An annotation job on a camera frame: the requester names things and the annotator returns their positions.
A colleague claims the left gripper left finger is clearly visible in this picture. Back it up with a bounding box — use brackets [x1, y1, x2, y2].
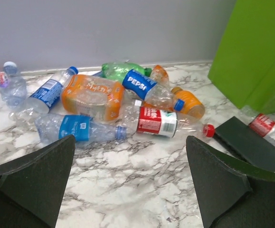
[0, 135, 75, 228]

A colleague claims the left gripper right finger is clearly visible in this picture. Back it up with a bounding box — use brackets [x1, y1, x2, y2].
[186, 136, 275, 228]

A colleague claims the crushed blue label bottle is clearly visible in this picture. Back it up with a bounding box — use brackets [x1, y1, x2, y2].
[34, 114, 127, 144]

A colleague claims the nongfu red label bottle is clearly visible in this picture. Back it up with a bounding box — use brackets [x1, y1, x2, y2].
[122, 100, 215, 139]

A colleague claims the green plastic bin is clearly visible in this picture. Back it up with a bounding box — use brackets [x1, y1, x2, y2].
[208, 0, 275, 114]

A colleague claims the right black foam pad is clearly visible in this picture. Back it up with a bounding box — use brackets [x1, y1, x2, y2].
[214, 116, 275, 172]

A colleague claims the orange juice bottle right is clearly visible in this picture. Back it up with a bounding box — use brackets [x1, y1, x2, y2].
[171, 86, 205, 120]

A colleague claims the small clear bottle back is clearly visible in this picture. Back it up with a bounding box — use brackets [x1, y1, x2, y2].
[0, 61, 28, 109]

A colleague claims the orange label bottle centre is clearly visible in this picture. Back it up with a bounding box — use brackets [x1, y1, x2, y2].
[60, 75, 129, 122]

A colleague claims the orange label bottle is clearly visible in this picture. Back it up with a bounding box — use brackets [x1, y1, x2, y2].
[150, 65, 170, 87]
[60, 75, 129, 122]

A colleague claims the orange label bottle back right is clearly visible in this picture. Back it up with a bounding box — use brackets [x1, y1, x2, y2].
[150, 65, 170, 87]

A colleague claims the green sprite bottle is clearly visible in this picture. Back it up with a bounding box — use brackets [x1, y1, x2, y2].
[102, 62, 152, 82]

